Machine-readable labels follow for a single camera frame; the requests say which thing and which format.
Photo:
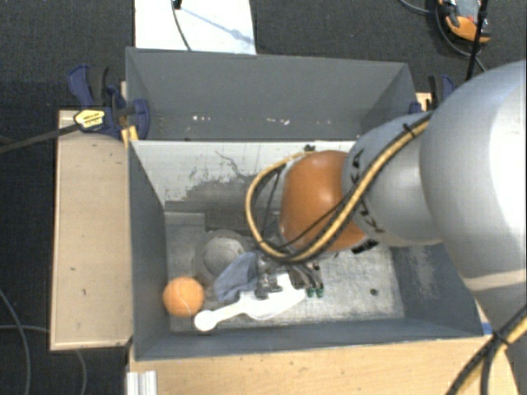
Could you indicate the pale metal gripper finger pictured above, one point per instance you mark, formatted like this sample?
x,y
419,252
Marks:
x,y
262,289
276,284

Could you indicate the white plastic scoop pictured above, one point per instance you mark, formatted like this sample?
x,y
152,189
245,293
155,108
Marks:
x,y
271,305

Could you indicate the blue-grey cloth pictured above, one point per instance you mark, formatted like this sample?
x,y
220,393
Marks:
x,y
236,276

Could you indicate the grey ball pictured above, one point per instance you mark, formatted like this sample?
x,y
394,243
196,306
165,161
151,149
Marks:
x,y
220,255

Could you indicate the orange ball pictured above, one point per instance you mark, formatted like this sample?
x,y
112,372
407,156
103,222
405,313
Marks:
x,y
183,297

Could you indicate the pale wood board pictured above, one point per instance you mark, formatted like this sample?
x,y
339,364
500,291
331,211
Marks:
x,y
90,237

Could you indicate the grey metal bin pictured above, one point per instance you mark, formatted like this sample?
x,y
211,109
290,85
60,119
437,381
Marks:
x,y
255,97

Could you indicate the black cylinder on white bracket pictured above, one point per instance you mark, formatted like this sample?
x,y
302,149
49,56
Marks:
x,y
365,247

